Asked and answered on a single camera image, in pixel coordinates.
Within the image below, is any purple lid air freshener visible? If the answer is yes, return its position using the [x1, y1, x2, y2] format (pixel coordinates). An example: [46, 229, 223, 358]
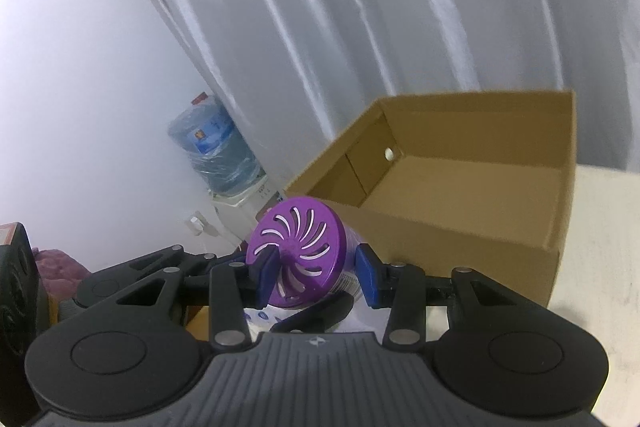
[245, 196, 359, 309]

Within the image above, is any blue white tissue pack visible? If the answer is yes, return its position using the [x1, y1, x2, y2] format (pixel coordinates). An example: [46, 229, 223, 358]
[244, 305, 310, 336]

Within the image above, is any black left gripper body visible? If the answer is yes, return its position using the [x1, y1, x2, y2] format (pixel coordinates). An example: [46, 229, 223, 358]
[60, 243, 356, 335]

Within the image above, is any brown cardboard box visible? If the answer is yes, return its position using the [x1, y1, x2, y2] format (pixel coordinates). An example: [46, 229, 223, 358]
[285, 91, 576, 305]

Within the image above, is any blue water jug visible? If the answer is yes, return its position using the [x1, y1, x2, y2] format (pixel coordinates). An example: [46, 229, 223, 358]
[167, 92, 264, 197]

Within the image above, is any maroon quilted cloth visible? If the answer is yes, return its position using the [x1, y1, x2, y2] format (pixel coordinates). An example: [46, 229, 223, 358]
[34, 249, 91, 300]

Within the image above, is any black speaker box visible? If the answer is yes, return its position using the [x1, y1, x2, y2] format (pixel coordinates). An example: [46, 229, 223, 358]
[0, 222, 48, 426]

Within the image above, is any white wall plug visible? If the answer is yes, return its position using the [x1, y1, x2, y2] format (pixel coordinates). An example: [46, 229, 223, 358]
[186, 211, 222, 237]

